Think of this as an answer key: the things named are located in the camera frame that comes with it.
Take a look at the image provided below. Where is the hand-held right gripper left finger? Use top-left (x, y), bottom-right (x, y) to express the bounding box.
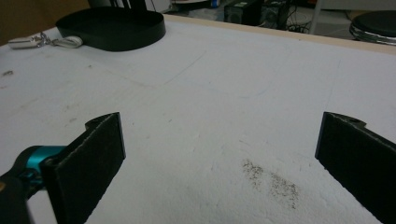
top-left (40, 111), bottom-right (127, 224)

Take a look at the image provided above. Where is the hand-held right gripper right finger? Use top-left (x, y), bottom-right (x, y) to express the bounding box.
top-left (314, 111), bottom-right (396, 224)

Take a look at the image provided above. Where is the white key fob with chain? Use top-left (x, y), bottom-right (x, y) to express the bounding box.
top-left (7, 32), bottom-right (84, 50)

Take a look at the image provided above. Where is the black oval tray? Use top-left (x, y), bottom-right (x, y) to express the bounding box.
top-left (55, 7), bottom-right (166, 52)

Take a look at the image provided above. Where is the black round stool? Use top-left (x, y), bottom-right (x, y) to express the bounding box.
top-left (348, 10), bottom-right (396, 47)

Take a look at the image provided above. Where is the white metal table leg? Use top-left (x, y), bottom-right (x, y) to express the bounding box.
top-left (309, 0), bottom-right (325, 35)

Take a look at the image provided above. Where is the white table mat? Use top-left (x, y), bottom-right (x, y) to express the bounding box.
top-left (0, 14), bottom-right (396, 224)

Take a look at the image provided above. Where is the slim black computer tower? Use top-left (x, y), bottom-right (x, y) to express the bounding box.
top-left (261, 0), bottom-right (292, 30)

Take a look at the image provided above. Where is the large black computer tower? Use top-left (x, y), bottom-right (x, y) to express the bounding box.
top-left (223, 0), bottom-right (262, 27)

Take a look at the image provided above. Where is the tangle of black floor cables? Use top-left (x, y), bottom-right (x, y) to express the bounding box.
top-left (286, 6), bottom-right (313, 34)

